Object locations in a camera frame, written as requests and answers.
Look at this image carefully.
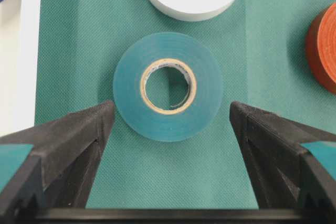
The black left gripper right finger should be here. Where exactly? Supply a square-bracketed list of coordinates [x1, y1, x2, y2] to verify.
[229, 101, 335, 223]

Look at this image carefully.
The white plastic tray case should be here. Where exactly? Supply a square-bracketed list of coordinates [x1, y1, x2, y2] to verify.
[1, 0, 41, 135]

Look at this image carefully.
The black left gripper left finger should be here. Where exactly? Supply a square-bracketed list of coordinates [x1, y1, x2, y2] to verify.
[1, 100, 114, 223]

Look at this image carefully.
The green table cloth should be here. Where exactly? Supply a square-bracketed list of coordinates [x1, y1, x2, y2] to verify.
[35, 0, 335, 208]

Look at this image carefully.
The teal green tape roll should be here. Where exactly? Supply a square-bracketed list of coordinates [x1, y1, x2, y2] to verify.
[113, 32, 223, 142]

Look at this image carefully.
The red orange tape roll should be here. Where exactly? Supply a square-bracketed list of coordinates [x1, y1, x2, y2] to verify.
[306, 3, 335, 94]

